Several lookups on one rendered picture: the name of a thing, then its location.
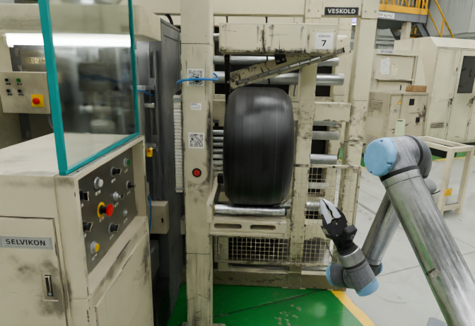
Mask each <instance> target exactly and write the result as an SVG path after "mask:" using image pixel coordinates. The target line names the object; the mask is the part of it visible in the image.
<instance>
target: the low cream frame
mask: <svg viewBox="0 0 475 326"><path fill-rule="evenodd" d="M418 138H420V139H422V140H423V141H424V142H425V143H426V144H427V145H428V147H429V149H430V152H431V154H432V155H433V156H437V157H441V158H446V161H445V169H444V173H443V177H442V184H441V188H440V190H439V191H438V192H440V194H436V193H438V192H435V191H436V189H437V185H436V183H435V181H434V180H432V179H430V178H428V177H427V178H426V179H425V180H424V181H425V183H426V185H427V187H428V189H429V191H430V193H431V195H432V197H433V199H434V201H435V203H436V204H437V206H438V208H439V210H440V213H441V214H442V216H443V212H444V211H447V210H452V209H455V213H456V214H462V208H463V204H464V198H465V194H466V190H467V183H468V179H469V173H470V169H471V163H472V159H473V155H474V149H475V146H470V145H466V144H460V143H456V142H453V141H446V140H443V139H437V138H433V137H429V136H418ZM429 141H432V142H435V143H439V144H435V143H430V142H429ZM440 144H444V145H448V146H443V145H440ZM449 146H453V147H449ZM463 151H466V152H467V154H466V158H465V162H464V168H463V172H462V179H461V183H460V187H459V194H458V198H457V201H454V200H452V199H449V198H447V196H451V195H452V188H449V189H448V185H449V181H450V174H451V170H452V163H453V159H454V157H456V155H457V152H463ZM434 192H435V193H434Z"/></svg>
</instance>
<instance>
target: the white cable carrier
mask: <svg viewBox="0 0 475 326"><path fill-rule="evenodd" d="M173 97H174V98H182V95H174V96H173ZM173 104H174V108H176V109H174V115H175V116H174V122H175V123H174V125H176V126H174V128H175V135H176V136H175V145H176V146H175V151H176V152H175V155H176V156H175V161H176V162H175V164H176V166H175V167H176V169H175V170H176V172H175V174H176V175H175V177H176V188H184V163H183V162H184V156H183V155H184V154H183V153H184V150H183V149H184V147H183V128H182V127H183V118H182V108H181V107H182V105H181V104H182V101H181V100H174V103H173Z"/></svg>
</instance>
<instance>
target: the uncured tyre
mask: <svg viewBox="0 0 475 326"><path fill-rule="evenodd" d="M294 143H295V133H294V119H293V105H292V101H291V97H290V96H289V95H288V94H287V93H286V92H285V91H284V90H283V89H280V88H267V87H240V88H236V89H235V90H234V91H233V92H232V93H231V94H230V95H229V96H228V100H227V105H226V109H225V119H224V128H223V183H224V189H225V195H226V197H227V198H229V200H230V201H231V202H232V203H234V204H238V205H252V206H276V205H279V204H280V203H281V202H282V201H284V200H285V199H286V198H287V197H288V194H289V191H290V188H291V179H292V174H293V160H294Z"/></svg>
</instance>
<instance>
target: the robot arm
mask: <svg viewBox="0 0 475 326"><path fill-rule="evenodd" d="M364 163H365V166H366V168H367V170H368V171H369V172H370V173H372V174H373V175H375V176H379V179H380V181H381V183H382V184H383V185H384V187H385V189H386V192H385V195H384V197H383V199H382V202H381V204H380V207H379V209H378V211H377V213H376V216H375V218H374V221H373V223H372V226H371V227H370V230H369V232H368V234H367V237H366V239H365V242H364V243H363V246H362V248H361V249H360V247H359V246H358V245H356V244H355V243H354V242H353V239H354V237H355V235H356V233H357V230H358V229H357V228H356V227H355V226H354V225H350V226H348V225H347V223H348V221H347V220H346V217H345V215H344V214H343V212H342V211H340V210H339V209H338V208H337V207H335V206H334V205H333V204H332V203H330V202H329V201H327V200H325V199H321V200H320V204H319V206H320V209H319V210H318V212H319V214H320V215H321V216H322V225H323V226H321V228H322V230H323V229H324V230H323V232H324V231H325V229H326V230H327V232H326V231H325V232H324V234H325V233H326V234H325V236H326V237H327V238H330V239H332V240H333V242H334V244H335V246H336V248H337V251H338V254H337V257H338V258H339V261H340V263H338V264H337V263H333V264H330V265H329V266H328V267H327V270H326V277H327V281H328V282H329V283H330V284H331V285H332V286H335V287H342V288H347V289H355V291H356V293H357V294H358V295H359V296H368V295H370V294H372V293H374V292H375V291H376V290H377V289H378V287H379V283H378V281H377V277H376V276H377V275H379V274H380V273H381V272H382V268H383V265H382V258H383V257H384V255H385V253H386V250H387V248H388V246H389V244H390V242H391V240H392V238H393V236H394V234H395V232H396V230H397V227H398V225H399V223H400V222H401V225H402V227H403V229H404V231H405V233H406V236H407V238H408V239H409V242H410V244H411V246H412V248H413V251H414V253H415V255H416V258H417V260H418V262H419V264H420V266H421V269H422V270H423V273H424V275H425V277H426V279H427V281H428V284H429V286H430V288H431V291H432V292H433V295H434V297H435V299H436V301H437V303H438V305H439V308H440V310H441V312H442V315H443V317H444V319H445V321H446V323H447V326H475V279H474V277H473V275H472V273H471V272H470V270H469V268H468V266H467V264H466V262H465V260H464V258H463V256H462V254H461V252H460V250H459V248H458V246H457V244H456V242H455V240H454V238H453V237H452V234H451V232H450V230H449V228H448V227H447V224H446V223H445V220H444V218H443V217H442V214H441V213H440V210H439V208H438V206H437V204H436V203H435V201H434V199H433V197H432V195H431V193H430V191H429V189H428V187H427V185H426V183H425V181H424V180H425V179H426V178H427V177H428V175H429V173H430V170H431V167H432V154H431V152H430V149H429V147H428V145H427V144H426V143H425V142H424V141H423V140H422V139H420V138H418V137H417V136H412V135H403V136H393V137H382V138H381V139H376V140H374V141H372V142H370V143H369V144H368V146H367V148H366V150H365V153H364ZM328 210H329V211H330V212H331V215H332V216H330V215H329V213H328ZM332 217H333V218H334V219H333V218H332ZM327 233H328V234H327Z"/></svg>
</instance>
